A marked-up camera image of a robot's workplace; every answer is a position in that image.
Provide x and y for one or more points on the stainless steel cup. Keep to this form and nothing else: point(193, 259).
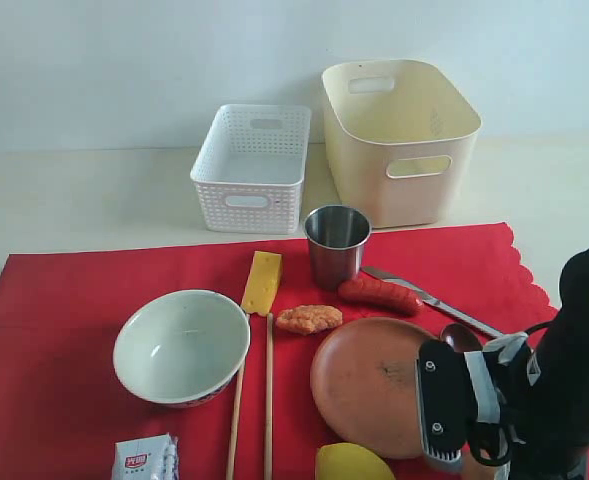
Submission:
point(336, 237)

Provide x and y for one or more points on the yellow cheese wedge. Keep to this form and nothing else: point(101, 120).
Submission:
point(262, 283)

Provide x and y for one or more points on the fried chicken nugget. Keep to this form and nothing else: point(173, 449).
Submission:
point(309, 319)

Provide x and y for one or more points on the yellow lemon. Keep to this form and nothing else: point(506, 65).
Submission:
point(344, 460)

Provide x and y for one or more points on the white milk carton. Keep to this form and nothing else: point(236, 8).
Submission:
point(147, 458)

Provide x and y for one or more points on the brown egg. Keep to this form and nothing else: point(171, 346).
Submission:
point(472, 470)

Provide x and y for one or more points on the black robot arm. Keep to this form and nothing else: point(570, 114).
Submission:
point(551, 387)

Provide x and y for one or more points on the red grilled sausage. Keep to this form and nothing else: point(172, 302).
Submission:
point(381, 294)

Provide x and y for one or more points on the right wooden chopstick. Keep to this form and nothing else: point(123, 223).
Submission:
point(268, 434)

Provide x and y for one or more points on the wooden chopstick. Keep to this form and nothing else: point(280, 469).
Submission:
point(230, 468)
point(268, 434)

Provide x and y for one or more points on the white perforated plastic basket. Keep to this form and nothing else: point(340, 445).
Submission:
point(250, 170)

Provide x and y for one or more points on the stainless steel table knife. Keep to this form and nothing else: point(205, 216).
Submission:
point(435, 303)

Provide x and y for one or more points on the red scalloped table mat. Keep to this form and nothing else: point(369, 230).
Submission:
point(62, 409)

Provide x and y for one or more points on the cream plastic storage bin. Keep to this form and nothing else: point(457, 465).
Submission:
point(399, 136)

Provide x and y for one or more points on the brown round plate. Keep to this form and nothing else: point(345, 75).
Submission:
point(363, 384)

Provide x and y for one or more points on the white ceramic bowl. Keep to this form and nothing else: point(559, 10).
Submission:
point(182, 348)

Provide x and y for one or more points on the dark wooden spoon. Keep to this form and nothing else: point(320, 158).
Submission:
point(460, 338)

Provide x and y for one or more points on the left wooden chopstick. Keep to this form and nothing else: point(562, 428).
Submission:
point(230, 468)

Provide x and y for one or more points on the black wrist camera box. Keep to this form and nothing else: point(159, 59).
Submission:
point(443, 394)

